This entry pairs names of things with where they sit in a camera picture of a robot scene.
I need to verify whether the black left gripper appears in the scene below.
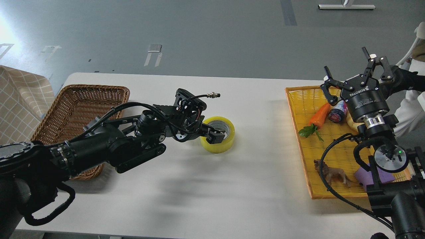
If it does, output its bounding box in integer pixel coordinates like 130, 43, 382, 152
166, 113, 230, 145

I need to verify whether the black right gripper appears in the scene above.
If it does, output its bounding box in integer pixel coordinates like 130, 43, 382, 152
320, 47, 395, 124

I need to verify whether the yellow tape roll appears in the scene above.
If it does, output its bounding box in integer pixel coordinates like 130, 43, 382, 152
200, 116, 235, 153

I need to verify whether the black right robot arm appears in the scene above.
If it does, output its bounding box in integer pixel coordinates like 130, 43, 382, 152
317, 47, 425, 239

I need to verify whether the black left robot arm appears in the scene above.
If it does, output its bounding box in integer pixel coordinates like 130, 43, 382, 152
0, 88, 230, 239

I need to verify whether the black gloved hand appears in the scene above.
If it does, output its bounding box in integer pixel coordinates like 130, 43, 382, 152
380, 65, 425, 99

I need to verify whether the small drink can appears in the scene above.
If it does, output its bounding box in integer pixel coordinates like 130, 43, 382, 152
328, 101, 348, 123

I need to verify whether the toy croissant bread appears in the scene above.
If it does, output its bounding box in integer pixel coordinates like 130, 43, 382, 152
346, 113, 363, 132

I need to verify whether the orange toy carrot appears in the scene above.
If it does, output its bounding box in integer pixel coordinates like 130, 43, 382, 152
298, 103, 331, 142

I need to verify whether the yellow plastic basket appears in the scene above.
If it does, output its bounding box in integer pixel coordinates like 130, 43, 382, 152
286, 86, 412, 200

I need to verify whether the white metal stand base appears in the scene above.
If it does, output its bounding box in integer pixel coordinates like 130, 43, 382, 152
317, 0, 376, 10

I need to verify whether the purple foam block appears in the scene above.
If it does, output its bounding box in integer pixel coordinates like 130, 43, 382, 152
354, 167, 395, 191

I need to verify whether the brown toy lion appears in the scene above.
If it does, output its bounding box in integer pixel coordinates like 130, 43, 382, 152
322, 162, 357, 188

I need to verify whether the brown wicker basket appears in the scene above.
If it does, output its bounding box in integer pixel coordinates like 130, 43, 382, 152
31, 84, 130, 181

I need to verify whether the beige checkered cloth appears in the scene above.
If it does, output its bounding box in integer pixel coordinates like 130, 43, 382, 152
0, 65, 55, 145

